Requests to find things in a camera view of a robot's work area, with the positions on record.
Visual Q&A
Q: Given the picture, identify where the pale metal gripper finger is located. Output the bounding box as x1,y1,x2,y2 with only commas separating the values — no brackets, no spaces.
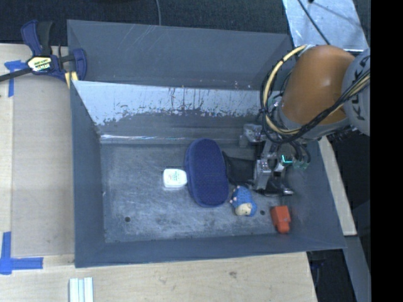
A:
253,176,270,191
256,159,272,178

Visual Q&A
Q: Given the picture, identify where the blue and tan toy animal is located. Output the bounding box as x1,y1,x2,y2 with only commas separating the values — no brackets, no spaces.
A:
229,185,258,217

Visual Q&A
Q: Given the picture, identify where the black angular object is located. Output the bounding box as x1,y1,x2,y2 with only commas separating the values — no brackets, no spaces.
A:
221,150,256,186

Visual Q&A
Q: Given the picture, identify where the red-orange block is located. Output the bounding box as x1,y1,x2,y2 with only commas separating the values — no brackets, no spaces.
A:
270,204,292,235

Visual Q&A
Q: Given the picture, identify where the navy blue oval sponge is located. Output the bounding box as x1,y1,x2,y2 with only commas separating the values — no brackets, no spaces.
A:
184,137,230,208

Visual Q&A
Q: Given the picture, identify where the white rounded square box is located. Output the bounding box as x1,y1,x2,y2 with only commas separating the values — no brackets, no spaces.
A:
162,167,188,189

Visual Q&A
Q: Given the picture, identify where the grey metal bin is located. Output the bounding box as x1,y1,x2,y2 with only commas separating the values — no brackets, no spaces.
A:
66,19,348,269

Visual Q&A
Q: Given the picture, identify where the pale wood flat board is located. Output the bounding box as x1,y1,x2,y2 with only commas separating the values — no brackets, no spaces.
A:
11,77,76,258

